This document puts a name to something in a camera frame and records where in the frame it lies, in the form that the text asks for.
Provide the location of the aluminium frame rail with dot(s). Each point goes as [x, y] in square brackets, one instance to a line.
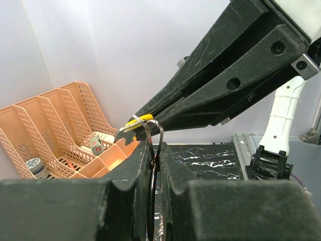
[245, 146]

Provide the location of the red pencil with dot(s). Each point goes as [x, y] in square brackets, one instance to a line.
[70, 164]

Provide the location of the white oval blister pack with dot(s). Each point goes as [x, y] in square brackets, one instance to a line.
[106, 139]

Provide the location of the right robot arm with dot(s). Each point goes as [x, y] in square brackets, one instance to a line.
[269, 160]

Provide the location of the grey round jar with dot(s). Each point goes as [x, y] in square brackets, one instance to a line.
[37, 168]

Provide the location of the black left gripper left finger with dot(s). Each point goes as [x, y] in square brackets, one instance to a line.
[112, 207]

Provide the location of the key with yellow tag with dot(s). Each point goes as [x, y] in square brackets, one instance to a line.
[128, 131]

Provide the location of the orange plastic desk organizer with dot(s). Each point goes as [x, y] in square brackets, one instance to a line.
[53, 126]

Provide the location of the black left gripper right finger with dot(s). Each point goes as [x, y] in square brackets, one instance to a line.
[198, 209]

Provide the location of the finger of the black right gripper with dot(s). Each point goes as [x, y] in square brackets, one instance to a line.
[241, 78]
[232, 23]

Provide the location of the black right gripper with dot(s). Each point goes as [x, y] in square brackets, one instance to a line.
[295, 38]

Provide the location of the large metal keyring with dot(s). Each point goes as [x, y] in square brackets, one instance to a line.
[154, 167]

